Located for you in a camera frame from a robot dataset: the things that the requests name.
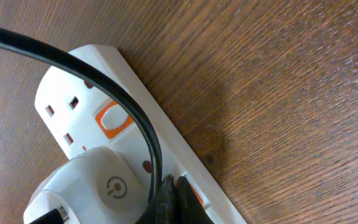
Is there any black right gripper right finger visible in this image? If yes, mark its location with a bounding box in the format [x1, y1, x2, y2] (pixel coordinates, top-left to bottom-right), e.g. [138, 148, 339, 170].
[175, 177, 213, 224]

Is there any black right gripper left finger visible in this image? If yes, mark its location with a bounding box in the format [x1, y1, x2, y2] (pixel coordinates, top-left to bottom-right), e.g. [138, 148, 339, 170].
[135, 175, 176, 224]

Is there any black USB charging cable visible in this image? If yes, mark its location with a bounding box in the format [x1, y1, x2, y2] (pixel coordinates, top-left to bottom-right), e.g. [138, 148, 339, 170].
[0, 21, 163, 224]

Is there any white USB charger adapter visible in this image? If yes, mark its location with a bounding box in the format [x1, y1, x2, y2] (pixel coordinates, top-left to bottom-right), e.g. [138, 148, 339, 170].
[23, 146, 149, 223]

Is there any white power strip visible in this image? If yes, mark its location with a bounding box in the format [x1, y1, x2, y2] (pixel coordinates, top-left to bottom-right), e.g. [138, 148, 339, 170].
[34, 45, 244, 223]

